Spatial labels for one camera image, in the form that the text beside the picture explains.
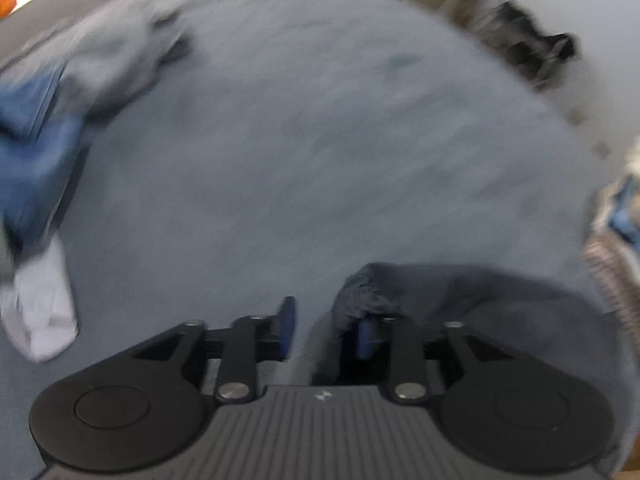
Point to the blue-grey blanket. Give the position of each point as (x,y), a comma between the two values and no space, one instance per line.
(300,160)

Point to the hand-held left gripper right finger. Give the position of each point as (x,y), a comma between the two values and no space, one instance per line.
(367,342)

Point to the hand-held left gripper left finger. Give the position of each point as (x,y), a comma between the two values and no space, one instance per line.
(287,327)

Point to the dark grey pants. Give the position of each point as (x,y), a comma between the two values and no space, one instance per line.
(450,290)

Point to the black bag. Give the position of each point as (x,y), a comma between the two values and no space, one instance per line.
(530,45)

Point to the light grey garment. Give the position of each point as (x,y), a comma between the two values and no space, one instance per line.
(115,60)

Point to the white folded cloth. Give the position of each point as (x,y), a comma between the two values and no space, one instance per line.
(604,210)

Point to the white garment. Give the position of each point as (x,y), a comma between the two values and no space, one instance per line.
(45,310)

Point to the blue folded cloth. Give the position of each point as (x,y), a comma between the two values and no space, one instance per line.
(629,220)

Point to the blue garment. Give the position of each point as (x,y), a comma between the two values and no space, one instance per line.
(30,170)

